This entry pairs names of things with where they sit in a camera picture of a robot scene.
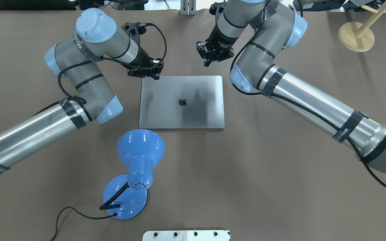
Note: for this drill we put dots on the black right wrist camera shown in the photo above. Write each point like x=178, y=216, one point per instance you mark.
x=216, y=9

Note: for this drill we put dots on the grey laptop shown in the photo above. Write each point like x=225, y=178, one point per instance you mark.
x=182, y=102

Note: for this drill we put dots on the blue desk lamp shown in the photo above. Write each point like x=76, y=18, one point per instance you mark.
x=126, y=195

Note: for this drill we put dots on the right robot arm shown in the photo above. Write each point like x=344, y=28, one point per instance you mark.
x=276, y=27

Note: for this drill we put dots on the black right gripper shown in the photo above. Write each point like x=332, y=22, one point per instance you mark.
x=222, y=37

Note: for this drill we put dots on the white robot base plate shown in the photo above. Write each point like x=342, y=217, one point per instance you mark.
x=187, y=235

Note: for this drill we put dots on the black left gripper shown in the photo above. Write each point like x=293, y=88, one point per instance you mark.
x=143, y=59

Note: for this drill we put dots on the wooden mug tree stand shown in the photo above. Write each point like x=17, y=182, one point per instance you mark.
x=358, y=37

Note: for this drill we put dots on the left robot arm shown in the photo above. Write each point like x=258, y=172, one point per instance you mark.
x=88, y=96

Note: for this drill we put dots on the aluminium frame post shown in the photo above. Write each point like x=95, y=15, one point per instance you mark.
x=188, y=7

